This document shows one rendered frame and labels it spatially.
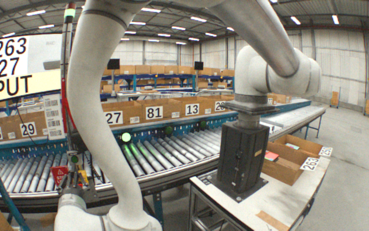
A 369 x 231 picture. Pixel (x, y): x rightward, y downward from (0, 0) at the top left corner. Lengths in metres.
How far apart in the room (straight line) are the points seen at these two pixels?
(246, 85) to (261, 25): 0.41
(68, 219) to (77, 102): 0.27
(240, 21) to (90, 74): 0.26
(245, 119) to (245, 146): 0.12
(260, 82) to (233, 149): 0.32
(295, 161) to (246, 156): 0.60
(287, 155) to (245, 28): 1.06
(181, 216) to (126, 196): 1.38
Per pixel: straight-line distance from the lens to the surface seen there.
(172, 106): 1.54
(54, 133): 0.80
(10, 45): 0.92
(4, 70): 0.90
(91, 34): 0.29
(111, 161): 0.32
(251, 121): 0.74
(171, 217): 1.71
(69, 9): 0.82
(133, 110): 1.41
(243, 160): 0.74
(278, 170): 1.00
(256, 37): 0.34
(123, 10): 0.31
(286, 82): 0.57
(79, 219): 0.43
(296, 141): 1.54
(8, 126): 1.61
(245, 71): 0.70
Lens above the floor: 1.29
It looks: 14 degrees down
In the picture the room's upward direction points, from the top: 1 degrees clockwise
